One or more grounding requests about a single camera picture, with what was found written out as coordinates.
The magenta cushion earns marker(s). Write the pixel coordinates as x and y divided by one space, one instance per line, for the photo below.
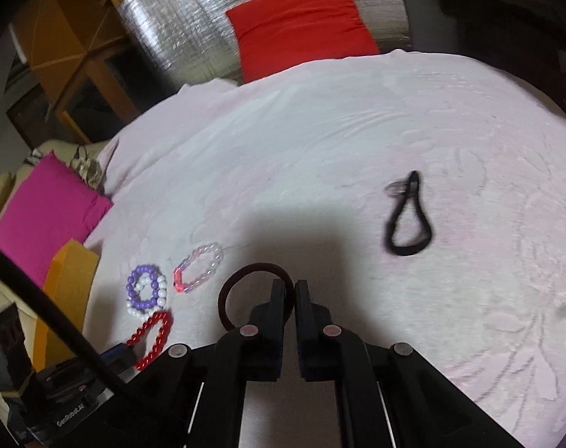
45 214

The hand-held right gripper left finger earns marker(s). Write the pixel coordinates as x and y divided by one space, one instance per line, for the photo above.
276 326

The pale pink blanket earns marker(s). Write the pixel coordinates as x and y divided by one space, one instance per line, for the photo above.
311 149

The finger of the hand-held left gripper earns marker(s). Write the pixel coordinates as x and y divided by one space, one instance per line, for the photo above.
118 353

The silver foil panel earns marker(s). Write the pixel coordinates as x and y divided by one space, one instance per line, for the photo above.
180 23

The orange cardboard box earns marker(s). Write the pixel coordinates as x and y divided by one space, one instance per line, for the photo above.
66 280

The wooden cabinet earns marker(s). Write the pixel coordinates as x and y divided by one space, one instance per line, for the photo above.
63 18

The patterned beige cushion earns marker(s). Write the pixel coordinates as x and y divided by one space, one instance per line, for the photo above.
89 168

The red cushion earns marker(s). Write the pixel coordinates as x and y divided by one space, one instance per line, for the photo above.
301 28

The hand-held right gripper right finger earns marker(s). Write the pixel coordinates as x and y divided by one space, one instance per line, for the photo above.
306 326

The dark wicker furniture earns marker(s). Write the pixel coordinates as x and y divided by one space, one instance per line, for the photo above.
497 9

